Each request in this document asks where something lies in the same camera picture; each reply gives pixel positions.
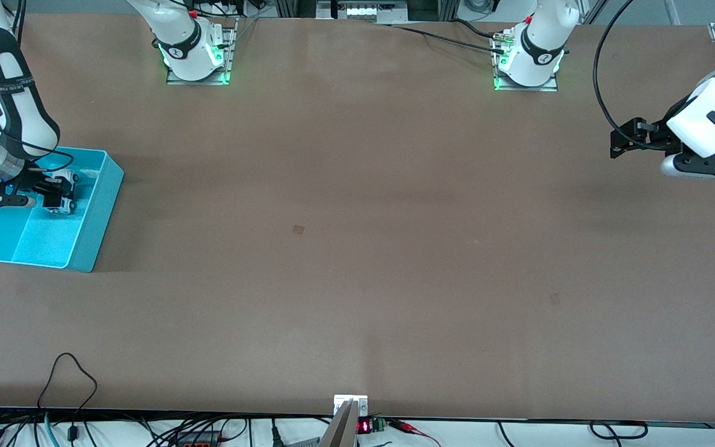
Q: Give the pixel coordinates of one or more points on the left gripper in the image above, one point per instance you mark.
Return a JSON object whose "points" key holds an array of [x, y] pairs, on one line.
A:
{"points": [[656, 135]]}

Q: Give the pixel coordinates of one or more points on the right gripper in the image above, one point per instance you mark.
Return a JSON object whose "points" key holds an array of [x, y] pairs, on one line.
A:
{"points": [[30, 178]]}

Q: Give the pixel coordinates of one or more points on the white jeep toy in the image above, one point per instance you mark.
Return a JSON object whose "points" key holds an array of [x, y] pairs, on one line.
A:
{"points": [[69, 186]]}

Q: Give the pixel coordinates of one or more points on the cyan plastic bin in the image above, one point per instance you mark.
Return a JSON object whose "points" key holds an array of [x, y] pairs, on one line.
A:
{"points": [[41, 242]]}

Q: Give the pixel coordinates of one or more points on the orange connector block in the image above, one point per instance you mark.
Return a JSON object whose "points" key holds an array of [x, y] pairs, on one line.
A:
{"points": [[199, 442]]}

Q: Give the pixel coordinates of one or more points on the red and black clip leads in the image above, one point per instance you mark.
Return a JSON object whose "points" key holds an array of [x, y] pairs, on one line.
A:
{"points": [[413, 429]]}

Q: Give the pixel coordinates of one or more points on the red digit display module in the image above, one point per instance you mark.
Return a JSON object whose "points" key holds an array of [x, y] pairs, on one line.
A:
{"points": [[365, 426]]}

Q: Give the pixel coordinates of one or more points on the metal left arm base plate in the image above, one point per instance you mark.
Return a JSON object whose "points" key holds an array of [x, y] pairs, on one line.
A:
{"points": [[547, 85]]}

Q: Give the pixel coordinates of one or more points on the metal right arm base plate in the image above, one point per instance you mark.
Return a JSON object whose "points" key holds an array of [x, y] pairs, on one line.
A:
{"points": [[227, 49]]}

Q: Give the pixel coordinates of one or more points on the aluminium frame with white device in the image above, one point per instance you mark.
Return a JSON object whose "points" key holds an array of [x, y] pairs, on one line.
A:
{"points": [[370, 11]]}

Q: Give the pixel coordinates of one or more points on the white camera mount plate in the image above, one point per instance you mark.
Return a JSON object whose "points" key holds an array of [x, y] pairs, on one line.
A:
{"points": [[351, 401]]}

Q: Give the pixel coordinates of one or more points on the grey metal mount bar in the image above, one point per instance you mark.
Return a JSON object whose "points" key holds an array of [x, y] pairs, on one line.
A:
{"points": [[340, 428]]}

